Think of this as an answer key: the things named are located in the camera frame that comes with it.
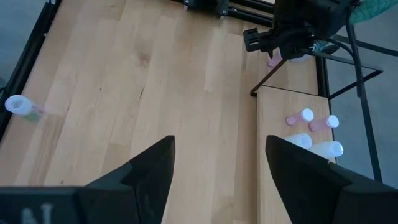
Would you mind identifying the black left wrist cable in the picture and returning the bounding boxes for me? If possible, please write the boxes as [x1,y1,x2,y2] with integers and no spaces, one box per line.
[344,6,367,98]

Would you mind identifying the clear medicine bottle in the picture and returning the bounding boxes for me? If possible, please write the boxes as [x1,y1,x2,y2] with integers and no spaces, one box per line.
[4,94,44,123]

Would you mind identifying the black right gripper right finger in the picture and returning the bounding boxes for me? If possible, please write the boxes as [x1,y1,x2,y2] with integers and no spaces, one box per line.
[266,134,398,224]

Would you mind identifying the pink medicine bottle white cap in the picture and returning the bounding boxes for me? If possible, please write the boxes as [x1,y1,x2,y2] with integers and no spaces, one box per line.
[285,108,315,127]
[266,49,284,68]
[308,114,340,133]

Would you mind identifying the wooden shelf black metal ends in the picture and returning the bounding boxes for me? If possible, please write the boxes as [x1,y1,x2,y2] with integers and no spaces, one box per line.
[249,46,384,224]

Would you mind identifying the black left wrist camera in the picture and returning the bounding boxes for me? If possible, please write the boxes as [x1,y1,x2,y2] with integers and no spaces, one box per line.
[243,27,262,52]

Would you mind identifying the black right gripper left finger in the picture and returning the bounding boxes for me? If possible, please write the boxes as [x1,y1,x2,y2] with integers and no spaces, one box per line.
[0,135,177,224]

